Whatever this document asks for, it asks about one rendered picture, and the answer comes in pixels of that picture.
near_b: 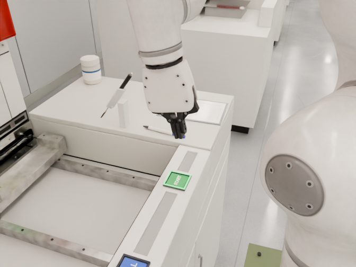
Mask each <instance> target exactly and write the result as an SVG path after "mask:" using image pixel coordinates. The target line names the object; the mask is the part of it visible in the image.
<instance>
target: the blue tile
mask: <svg viewBox="0 0 356 267"><path fill-rule="evenodd" d="M146 266H147V264H146V263H142V262H139V261H136V260H132V259H129V258H127V257H125V258H124V260H123V261H122V263H121V265H120V267H146Z"/></svg>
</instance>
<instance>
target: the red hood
mask: <svg viewBox="0 0 356 267"><path fill-rule="evenodd" d="M13 36H16V32H15V28H14V24H13V20H12V17H11V13H10V9H9V6H8V2H7V0H0V42H1V41H3V40H6V39H8V38H11V37H13Z"/></svg>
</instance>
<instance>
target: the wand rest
mask: <svg viewBox="0 0 356 267"><path fill-rule="evenodd" d="M125 90H126V87H125V88H124V89H121V88H117V90H116V91H115V93H114V95H113V96H112V98H111V99H110V101H109V102H108V104H107V105H106V107H107V108H110V109H112V108H114V107H115V105H116V104H117V105H118V115H119V124H120V127H121V128H126V127H127V126H128V125H129V124H130V121H129V110H128V100H126V99H121V100H120V98H121V97H122V95H123V93H124V92H125ZM119 100H120V101H119Z"/></svg>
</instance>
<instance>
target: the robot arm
mask: <svg viewBox="0 0 356 267"><path fill-rule="evenodd" d="M317 1H318V7H319V12H320V15H321V18H322V21H323V24H324V26H325V28H326V30H327V31H328V33H329V35H330V37H331V39H332V41H333V43H334V46H335V50H336V54H337V59H338V67H339V73H338V78H337V83H336V87H335V89H334V92H332V93H331V94H329V95H327V96H325V97H323V98H321V99H319V100H318V101H316V102H314V103H312V104H310V105H308V106H306V107H305V108H303V109H301V110H299V111H298V112H296V113H295V114H293V115H292V116H290V117H289V118H287V119H286V120H285V121H284V122H283V123H281V124H280V125H279V126H278V127H277V128H276V130H275V131H274V132H273V133H272V135H271V136H270V138H269V139H268V141H267V143H266V145H265V147H264V150H263V154H262V157H261V163H260V179H261V183H262V186H263V188H264V190H265V192H266V193H267V195H268V196H269V197H270V198H271V199H272V201H273V202H274V203H275V204H277V205H278V206H279V207H280V208H281V209H282V210H283V211H284V212H285V213H286V214H287V223H286V229H285V235H284V241H283V248H282V255H281V262H280V267H356V0H317ZM126 2H127V6H128V10H129V14H130V18H131V22H132V26H133V30H134V33H135V37H136V40H137V45H138V49H139V52H138V57H139V58H141V61H142V63H143V64H144V65H143V66H142V78H143V88H144V94H145V99H146V103H147V107H148V109H149V111H151V112H152V113H154V114H160V115H161V116H163V117H164V118H165V119H166V120H167V122H168V123H170V125H171V129H172V133H173V134H174V137H175V139H178V138H179V139H182V138H183V137H184V135H185V134H186V132H187V128H186V123H185V118H186V117H187V116H188V114H193V113H196V112H198V111H199V106H198V103H197V99H198V97H197V90H196V87H195V83H194V79H193V76H192V73H191V70H190V67H189V64H188V62H187V60H186V58H183V57H182V56H183V54H184V50H183V44H182V39H181V34H180V26H181V24H184V23H187V22H189V21H191V20H193V19H194V18H195V17H197V16H198V15H199V13H200V12H201V10H202V9H203V7H204V5H205V2H206V0H126ZM176 114H177V116H176Z"/></svg>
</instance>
